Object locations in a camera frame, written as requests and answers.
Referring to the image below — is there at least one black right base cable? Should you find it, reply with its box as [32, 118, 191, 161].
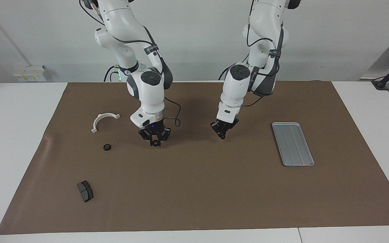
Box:
[104, 65, 121, 82]

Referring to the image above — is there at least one brown paper table mat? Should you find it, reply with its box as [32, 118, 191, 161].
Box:
[0, 80, 389, 235]

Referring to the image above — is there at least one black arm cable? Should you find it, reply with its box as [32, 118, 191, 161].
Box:
[79, 0, 181, 128]
[247, 0, 284, 107]

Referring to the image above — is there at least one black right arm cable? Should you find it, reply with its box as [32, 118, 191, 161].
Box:
[79, 0, 181, 128]

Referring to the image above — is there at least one silver metal tray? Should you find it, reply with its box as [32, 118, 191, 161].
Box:
[271, 122, 315, 167]

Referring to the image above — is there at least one dark grey brake pad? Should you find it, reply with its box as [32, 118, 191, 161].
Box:
[77, 181, 94, 203]

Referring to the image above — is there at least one white curved plastic bracket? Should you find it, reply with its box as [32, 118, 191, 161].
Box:
[92, 113, 121, 133]

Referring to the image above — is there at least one black base cable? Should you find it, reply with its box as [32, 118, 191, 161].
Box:
[104, 65, 121, 82]
[219, 62, 230, 81]

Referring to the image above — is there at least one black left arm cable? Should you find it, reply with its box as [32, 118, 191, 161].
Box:
[247, 0, 284, 107]

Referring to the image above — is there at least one white wall socket box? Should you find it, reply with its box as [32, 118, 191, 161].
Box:
[13, 65, 48, 82]

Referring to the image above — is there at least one black left base cable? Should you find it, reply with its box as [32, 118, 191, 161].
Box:
[219, 62, 230, 81]

